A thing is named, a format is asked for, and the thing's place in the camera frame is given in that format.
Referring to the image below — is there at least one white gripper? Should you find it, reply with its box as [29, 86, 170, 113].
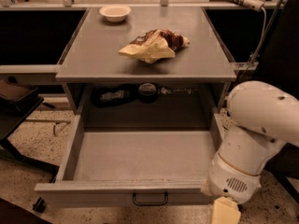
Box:
[200, 153, 262, 224]

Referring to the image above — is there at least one grey top drawer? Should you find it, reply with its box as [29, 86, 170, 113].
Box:
[34, 91, 227, 209]

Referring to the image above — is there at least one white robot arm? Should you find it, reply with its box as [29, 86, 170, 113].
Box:
[207, 81, 299, 224]

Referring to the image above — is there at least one black object in drawer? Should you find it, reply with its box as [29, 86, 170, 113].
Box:
[91, 84, 137, 107]

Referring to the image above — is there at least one grey drawer cabinet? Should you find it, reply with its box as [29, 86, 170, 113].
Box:
[56, 7, 235, 130]

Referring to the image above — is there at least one black tape roll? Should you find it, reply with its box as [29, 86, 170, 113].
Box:
[138, 83, 158, 104]

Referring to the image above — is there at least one black office chair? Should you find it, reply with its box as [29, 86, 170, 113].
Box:
[250, 0, 299, 203]

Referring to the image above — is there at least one yellow brown chip bag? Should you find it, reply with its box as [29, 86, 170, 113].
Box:
[119, 29, 190, 63]

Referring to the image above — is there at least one white bowl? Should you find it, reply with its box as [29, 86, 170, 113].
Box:
[99, 5, 131, 23]

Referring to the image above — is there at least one black side table stand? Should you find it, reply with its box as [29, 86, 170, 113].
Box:
[0, 102, 72, 212]

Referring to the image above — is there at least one dark box on stand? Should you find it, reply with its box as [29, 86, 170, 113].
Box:
[0, 79, 38, 113]

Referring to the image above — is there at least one grey cable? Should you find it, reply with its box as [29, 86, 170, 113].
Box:
[239, 0, 292, 79]

